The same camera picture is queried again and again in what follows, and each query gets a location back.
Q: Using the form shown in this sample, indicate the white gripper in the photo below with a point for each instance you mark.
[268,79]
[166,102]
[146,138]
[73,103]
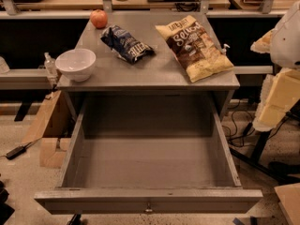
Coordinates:
[287,42]

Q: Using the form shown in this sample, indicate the black power adapter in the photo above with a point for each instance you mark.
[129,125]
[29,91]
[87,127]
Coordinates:
[15,152]

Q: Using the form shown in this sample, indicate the open grey top drawer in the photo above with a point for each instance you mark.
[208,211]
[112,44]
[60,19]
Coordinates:
[148,154]

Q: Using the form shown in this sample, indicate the blue chip bag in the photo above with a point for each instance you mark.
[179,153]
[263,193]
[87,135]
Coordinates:
[127,46]

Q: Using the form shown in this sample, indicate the yellow brown chip bag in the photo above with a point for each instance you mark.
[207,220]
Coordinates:
[193,48]

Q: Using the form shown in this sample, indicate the clear sanitizer bottle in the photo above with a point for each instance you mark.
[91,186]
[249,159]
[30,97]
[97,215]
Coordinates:
[49,64]

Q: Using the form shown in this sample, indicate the cardboard box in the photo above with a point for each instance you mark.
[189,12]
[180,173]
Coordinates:
[51,122]

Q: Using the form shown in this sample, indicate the grey cabinet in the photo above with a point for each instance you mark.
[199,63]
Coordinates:
[154,86]

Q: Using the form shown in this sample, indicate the small pump bottle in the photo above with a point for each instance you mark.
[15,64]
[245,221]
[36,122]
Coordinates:
[225,48]

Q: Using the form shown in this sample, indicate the cardboard sheet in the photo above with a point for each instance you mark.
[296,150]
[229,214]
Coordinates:
[289,202]

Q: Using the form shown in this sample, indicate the red apple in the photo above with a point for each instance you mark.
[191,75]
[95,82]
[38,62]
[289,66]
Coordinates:
[99,18]

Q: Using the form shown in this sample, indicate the white bowl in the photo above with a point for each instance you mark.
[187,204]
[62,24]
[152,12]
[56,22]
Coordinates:
[77,64]

